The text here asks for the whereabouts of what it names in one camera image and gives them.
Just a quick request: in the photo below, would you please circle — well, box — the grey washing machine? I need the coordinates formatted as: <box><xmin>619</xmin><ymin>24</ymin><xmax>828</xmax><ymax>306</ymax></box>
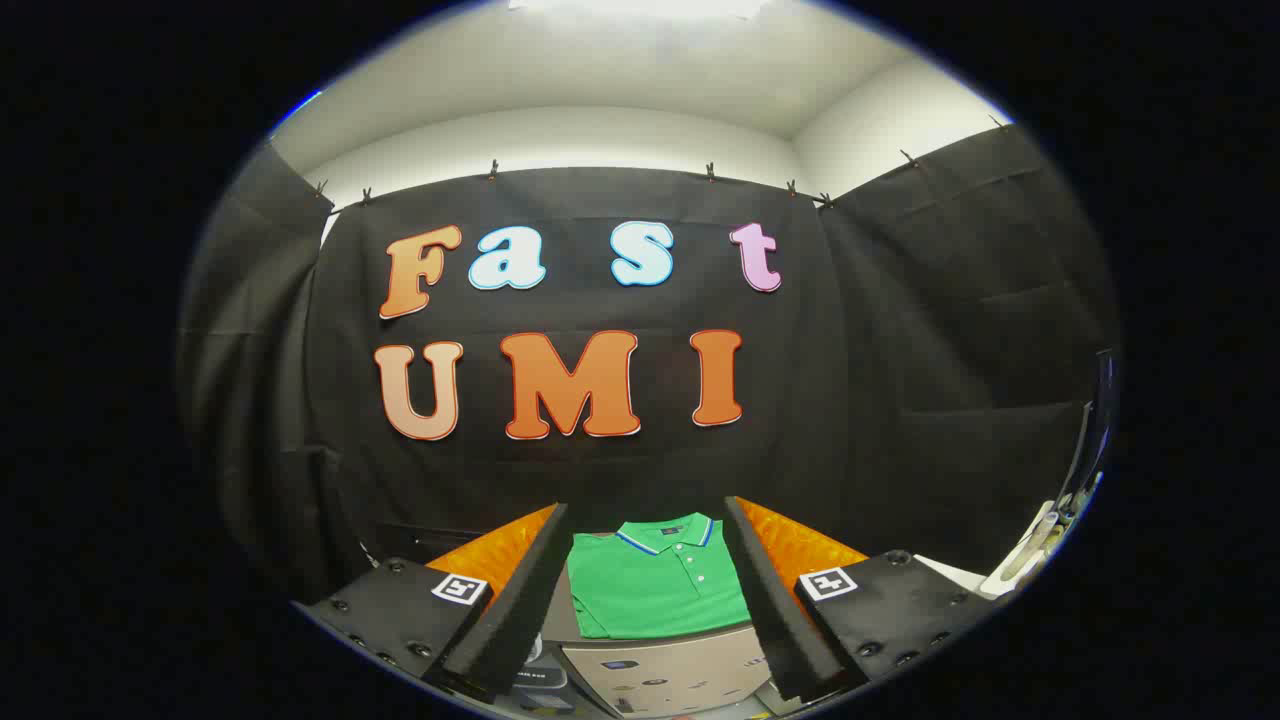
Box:
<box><xmin>505</xmin><ymin>635</ymin><xmax>578</xmax><ymax>717</ymax></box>

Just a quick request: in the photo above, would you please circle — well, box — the white cabinet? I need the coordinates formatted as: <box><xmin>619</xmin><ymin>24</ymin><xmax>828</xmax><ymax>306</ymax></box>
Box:
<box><xmin>912</xmin><ymin>553</ymin><xmax>1003</xmax><ymax>599</ymax></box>

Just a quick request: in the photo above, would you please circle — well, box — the dark metal stand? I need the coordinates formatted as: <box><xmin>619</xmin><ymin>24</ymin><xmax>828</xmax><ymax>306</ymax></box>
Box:
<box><xmin>1055</xmin><ymin>345</ymin><xmax>1119</xmax><ymax>521</ymax></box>

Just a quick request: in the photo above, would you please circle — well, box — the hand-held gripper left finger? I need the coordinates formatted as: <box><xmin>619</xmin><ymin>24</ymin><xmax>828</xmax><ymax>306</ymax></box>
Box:
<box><xmin>293</xmin><ymin>502</ymin><xmax>570</xmax><ymax>703</ymax></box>

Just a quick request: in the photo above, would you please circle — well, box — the green polo shirt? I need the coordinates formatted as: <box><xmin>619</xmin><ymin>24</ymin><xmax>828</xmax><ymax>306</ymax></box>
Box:
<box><xmin>566</xmin><ymin>512</ymin><xmax>753</xmax><ymax>641</ymax></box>

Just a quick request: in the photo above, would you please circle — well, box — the white plastic container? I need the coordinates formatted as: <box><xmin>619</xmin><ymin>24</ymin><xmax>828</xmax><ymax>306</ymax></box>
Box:
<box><xmin>980</xmin><ymin>498</ymin><xmax>1069</xmax><ymax>599</ymax></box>

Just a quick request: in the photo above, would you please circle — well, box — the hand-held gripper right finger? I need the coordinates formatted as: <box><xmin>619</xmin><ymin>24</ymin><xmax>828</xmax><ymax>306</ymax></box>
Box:
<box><xmin>723</xmin><ymin>496</ymin><xmax>1003</xmax><ymax>704</ymax></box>

